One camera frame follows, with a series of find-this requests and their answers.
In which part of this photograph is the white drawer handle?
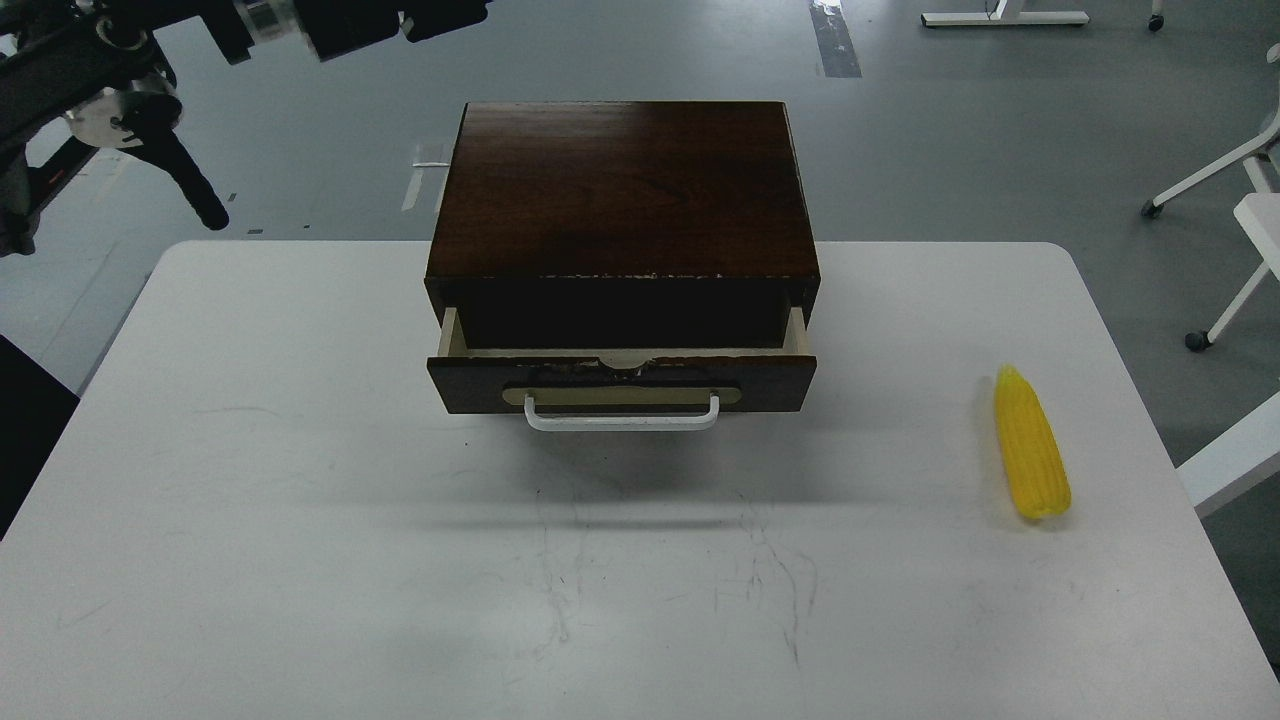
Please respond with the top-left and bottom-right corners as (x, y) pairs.
(524, 395), (721, 432)

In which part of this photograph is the dark wooden drawer front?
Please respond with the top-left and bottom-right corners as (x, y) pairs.
(426, 307), (818, 416)

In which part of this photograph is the yellow corn cob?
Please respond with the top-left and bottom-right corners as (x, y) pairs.
(993, 364), (1073, 520)

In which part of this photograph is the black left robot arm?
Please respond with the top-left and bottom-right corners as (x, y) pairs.
(1, 1), (489, 256)

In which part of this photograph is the dark wooden drawer cabinet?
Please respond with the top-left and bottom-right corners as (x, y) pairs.
(424, 100), (820, 348)

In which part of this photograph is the white desk base far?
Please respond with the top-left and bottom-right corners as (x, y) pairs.
(920, 1), (1091, 28)

